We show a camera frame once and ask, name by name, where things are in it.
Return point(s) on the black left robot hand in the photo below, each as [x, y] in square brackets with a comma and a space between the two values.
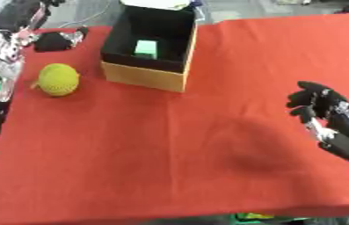
[51, 42]

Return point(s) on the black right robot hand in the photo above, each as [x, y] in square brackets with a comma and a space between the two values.
[344, 140]

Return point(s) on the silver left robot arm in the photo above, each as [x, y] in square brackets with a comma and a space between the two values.
[0, 68]

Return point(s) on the tan cardboard box black inside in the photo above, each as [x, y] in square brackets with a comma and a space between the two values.
[146, 74]

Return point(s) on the yellow knitted toy fruit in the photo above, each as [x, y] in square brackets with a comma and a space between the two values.
[58, 79]

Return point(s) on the light green block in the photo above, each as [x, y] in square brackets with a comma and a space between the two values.
[146, 49]

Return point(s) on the green yellow object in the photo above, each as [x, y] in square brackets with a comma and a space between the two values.
[256, 217]

